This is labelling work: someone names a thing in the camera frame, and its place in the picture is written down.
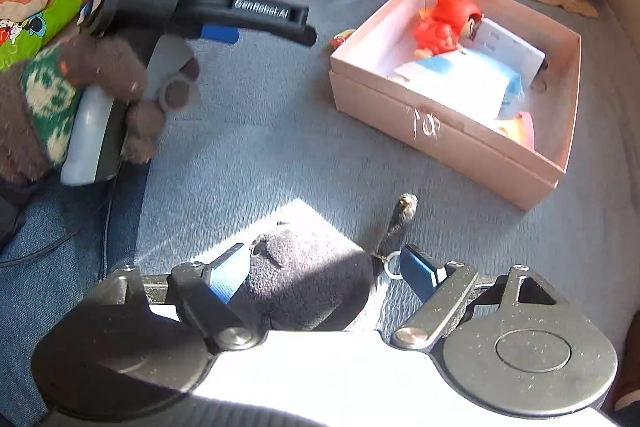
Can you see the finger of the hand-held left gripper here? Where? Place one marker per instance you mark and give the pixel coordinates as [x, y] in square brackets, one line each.
[220, 33]

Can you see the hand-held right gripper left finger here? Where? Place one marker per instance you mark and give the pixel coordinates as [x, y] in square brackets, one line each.
[227, 274]

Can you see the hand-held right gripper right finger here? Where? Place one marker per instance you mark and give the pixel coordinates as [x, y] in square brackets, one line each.
[417, 269]

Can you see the black plush toy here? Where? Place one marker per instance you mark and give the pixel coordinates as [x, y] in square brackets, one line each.
[310, 277]

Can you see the small colourful toy car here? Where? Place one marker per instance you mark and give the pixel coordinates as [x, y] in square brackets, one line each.
[342, 41]

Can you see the pink cardboard box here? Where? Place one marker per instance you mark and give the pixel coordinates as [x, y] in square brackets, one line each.
[425, 127]

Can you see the blue white packet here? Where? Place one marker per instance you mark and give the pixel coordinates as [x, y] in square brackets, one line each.
[470, 82]

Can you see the red figurine toy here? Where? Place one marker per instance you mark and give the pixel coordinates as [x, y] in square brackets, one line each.
[445, 22]

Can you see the person's left hand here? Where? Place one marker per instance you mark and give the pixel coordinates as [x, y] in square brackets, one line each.
[110, 67]

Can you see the blue grey mat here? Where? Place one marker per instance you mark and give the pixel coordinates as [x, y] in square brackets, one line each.
[275, 132]

